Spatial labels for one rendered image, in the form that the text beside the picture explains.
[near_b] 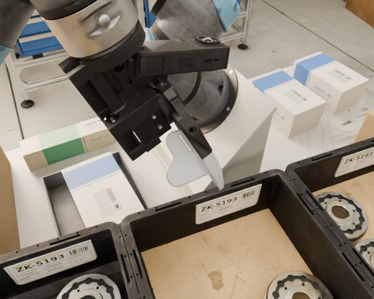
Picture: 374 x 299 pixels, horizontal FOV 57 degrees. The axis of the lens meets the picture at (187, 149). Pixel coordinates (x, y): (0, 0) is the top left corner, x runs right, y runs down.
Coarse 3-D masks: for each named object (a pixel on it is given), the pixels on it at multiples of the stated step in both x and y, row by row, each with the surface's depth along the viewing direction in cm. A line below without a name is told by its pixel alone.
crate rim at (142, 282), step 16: (256, 176) 60; (272, 176) 60; (288, 176) 60; (208, 192) 57; (224, 192) 58; (160, 208) 55; (176, 208) 56; (304, 208) 55; (128, 224) 53; (320, 224) 53; (128, 240) 51; (336, 240) 51; (144, 272) 48; (352, 272) 48; (144, 288) 46; (368, 288) 46
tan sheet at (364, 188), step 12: (348, 180) 72; (360, 180) 72; (372, 180) 72; (312, 192) 70; (348, 192) 70; (360, 192) 70; (372, 192) 70; (360, 204) 68; (372, 204) 68; (372, 216) 66; (372, 228) 64; (360, 240) 62
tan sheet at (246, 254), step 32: (224, 224) 64; (256, 224) 64; (160, 256) 60; (192, 256) 60; (224, 256) 60; (256, 256) 60; (288, 256) 60; (160, 288) 56; (192, 288) 56; (224, 288) 56; (256, 288) 56
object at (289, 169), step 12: (360, 144) 65; (372, 144) 66; (324, 156) 63; (336, 156) 63; (288, 168) 61; (300, 168) 62; (300, 180) 59; (312, 204) 56; (324, 216) 54; (336, 228) 52; (348, 240) 51; (348, 252) 50; (360, 264) 48; (372, 276) 47
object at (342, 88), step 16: (304, 64) 111; (320, 64) 111; (336, 64) 111; (304, 80) 111; (320, 80) 106; (336, 80) 104; (352, 80) 104; (368, 80) 104; (320, 96) 108; (336, 96) 103; (352, 96) 105; (336, 112) 106
